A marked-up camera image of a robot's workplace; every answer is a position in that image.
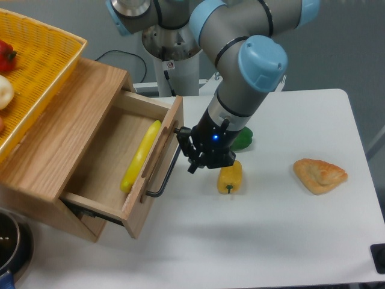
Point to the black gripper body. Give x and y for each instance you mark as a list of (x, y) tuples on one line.
[(212, 139)]

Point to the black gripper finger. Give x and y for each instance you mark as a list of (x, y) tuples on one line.
[(183, 135), (216, 160)]

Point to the wooden top drawer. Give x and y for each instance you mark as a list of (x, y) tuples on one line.
[(126, 164)]

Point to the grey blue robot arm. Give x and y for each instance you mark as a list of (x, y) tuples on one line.
[(238, 40)]

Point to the wooden drawer cabinet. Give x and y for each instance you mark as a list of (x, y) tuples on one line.
[(35, 174)]

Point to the yellow bell pepper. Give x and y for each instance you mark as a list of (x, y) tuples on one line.
[(230, 178)]

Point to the green bell pepper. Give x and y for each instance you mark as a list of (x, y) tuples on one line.
[(243, 140)]

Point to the yellow squash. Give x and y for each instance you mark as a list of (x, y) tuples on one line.
[(139, 157)]

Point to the golden pastry bread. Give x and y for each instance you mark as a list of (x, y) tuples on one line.
[(318, 176)]

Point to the yellow plastic basket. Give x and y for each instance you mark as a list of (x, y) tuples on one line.
[(46, 56)]

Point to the black corner device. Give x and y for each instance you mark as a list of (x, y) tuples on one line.
[(378, 256)]

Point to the white onion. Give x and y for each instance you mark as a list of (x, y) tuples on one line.
[(6, 92)]

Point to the dark metal pot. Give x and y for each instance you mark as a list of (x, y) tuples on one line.
[(17, 248)]

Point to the red bell pepper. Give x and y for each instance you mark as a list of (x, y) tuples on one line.
[(8, 57)]

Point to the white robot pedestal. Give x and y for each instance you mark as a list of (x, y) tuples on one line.
[(176, 60)]

